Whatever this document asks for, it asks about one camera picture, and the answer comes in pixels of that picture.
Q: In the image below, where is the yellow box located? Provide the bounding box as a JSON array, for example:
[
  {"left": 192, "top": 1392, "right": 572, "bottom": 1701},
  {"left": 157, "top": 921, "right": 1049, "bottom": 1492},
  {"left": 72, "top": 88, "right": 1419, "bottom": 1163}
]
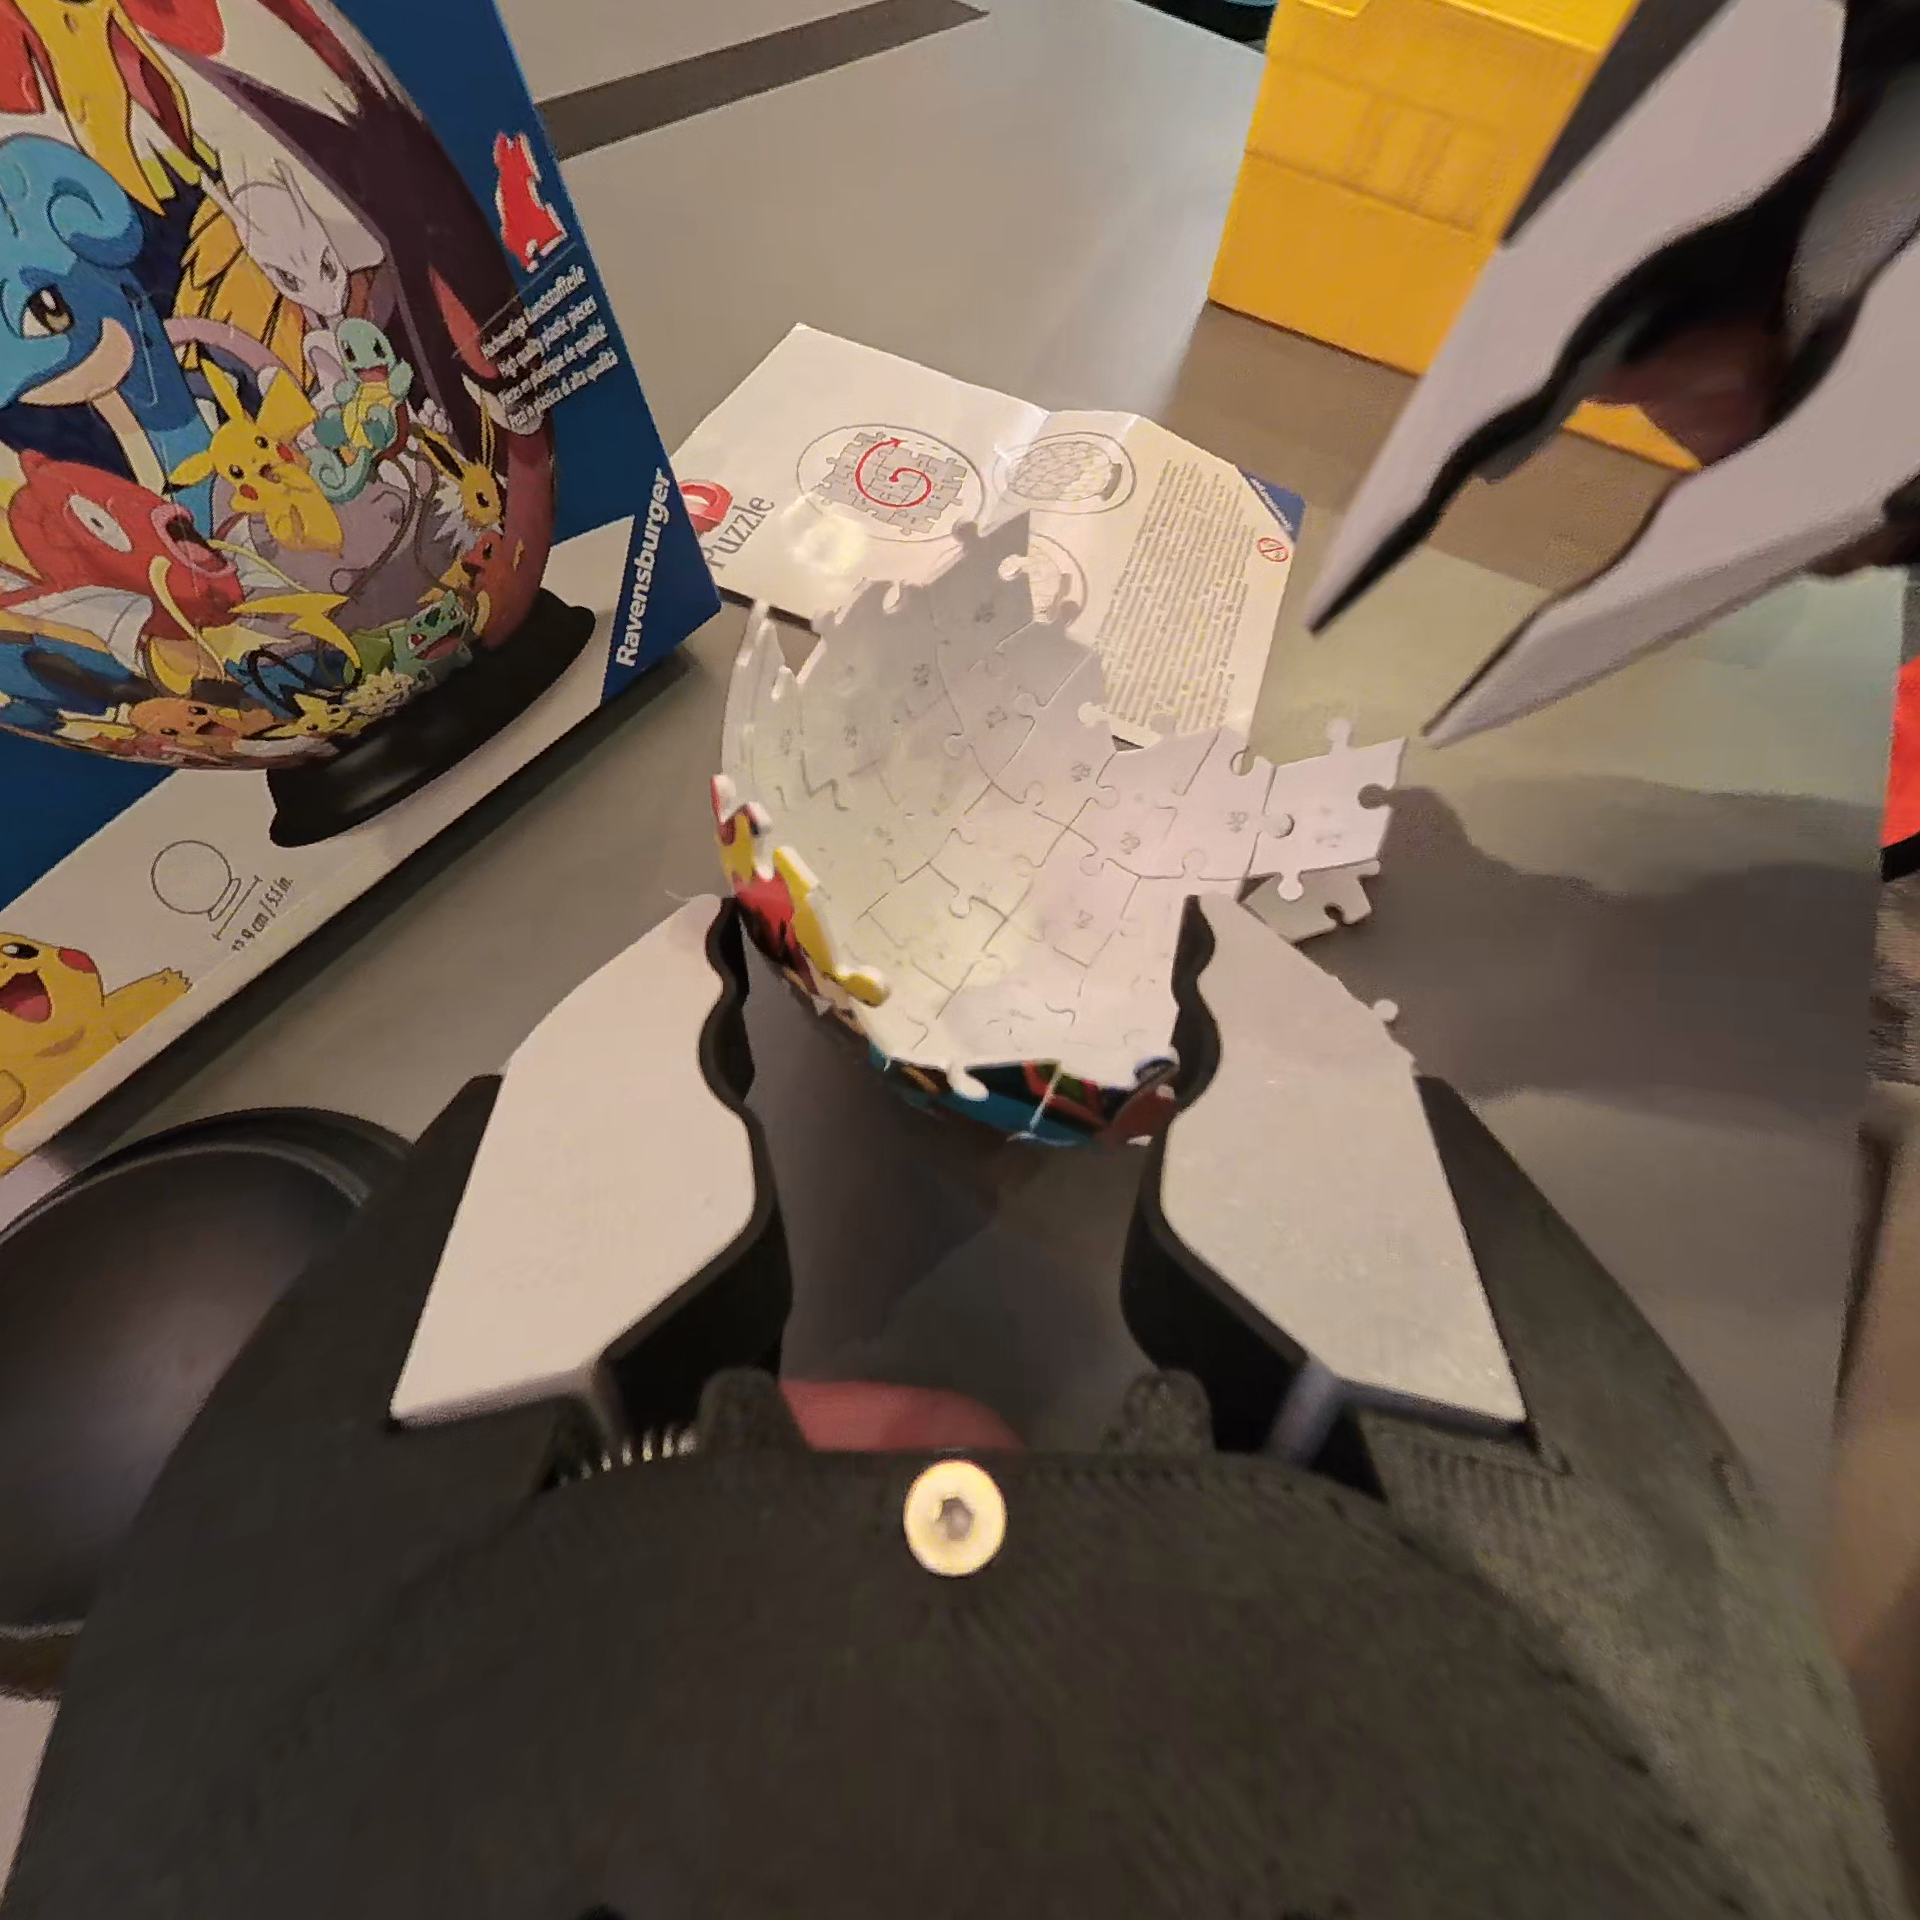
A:
[{"left": 1207, "top": 0, "right": 1706, "bottom": 472}]

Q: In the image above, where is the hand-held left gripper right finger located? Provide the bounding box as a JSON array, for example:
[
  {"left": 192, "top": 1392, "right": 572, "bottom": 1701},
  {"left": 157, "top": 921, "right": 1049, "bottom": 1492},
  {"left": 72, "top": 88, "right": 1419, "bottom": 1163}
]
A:
[{"left": 1123, "top": 897, "right": 1529, "bottom": 1449}]

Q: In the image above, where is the black ball stand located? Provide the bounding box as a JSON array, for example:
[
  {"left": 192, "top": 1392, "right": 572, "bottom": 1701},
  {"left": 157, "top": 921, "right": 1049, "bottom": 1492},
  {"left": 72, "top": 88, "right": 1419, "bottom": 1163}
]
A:
[{"left": 0, "top": 1107, "right": 415, "bottom": 1629}]

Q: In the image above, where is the partly built puzzle ball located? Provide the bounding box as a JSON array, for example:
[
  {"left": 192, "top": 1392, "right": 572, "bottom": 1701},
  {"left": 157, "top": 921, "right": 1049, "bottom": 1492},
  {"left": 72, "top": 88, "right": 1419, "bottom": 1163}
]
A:
[{"left": 709, "top": 511, "right": 1412, "bottom": 1157}]

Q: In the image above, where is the white puzzle piece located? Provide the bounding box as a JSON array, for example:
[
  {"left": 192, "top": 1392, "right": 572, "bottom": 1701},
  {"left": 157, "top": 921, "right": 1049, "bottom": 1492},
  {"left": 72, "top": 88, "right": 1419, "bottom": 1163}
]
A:
[{"left": 1242, "top": 866, "right": 1379, "bottom": 944}]

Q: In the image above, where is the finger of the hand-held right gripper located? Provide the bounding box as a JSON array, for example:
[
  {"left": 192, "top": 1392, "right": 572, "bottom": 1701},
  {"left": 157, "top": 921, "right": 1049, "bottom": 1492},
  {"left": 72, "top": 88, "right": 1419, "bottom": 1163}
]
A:
[
  {"left": 1421, "top": 276, "right": 1920, "bottom": 751},
  {"left": 1303, "top": 113, "right": 1877, "bottom": 636}
]

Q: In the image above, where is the blue puzzle box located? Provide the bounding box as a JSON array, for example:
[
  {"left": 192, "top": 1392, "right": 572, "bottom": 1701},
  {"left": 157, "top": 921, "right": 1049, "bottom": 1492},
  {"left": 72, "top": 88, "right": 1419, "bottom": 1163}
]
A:
[{"left": 0, "top": 0, "right": 724, "bottom": 1180}]

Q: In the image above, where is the white instruction leaflet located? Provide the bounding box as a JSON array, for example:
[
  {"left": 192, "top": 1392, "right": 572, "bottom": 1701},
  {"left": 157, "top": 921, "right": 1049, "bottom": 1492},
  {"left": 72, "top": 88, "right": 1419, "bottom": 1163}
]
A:
[{"left": 668, "top": 323, "right": 1307, "bottom": 760}]

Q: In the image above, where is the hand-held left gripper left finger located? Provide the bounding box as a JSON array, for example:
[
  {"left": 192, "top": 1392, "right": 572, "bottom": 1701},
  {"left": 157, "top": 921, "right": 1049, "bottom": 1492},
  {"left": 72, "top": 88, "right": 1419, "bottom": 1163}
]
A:
[{"left": 392, "top": 897, "right": 793, "bottom": 1427}]

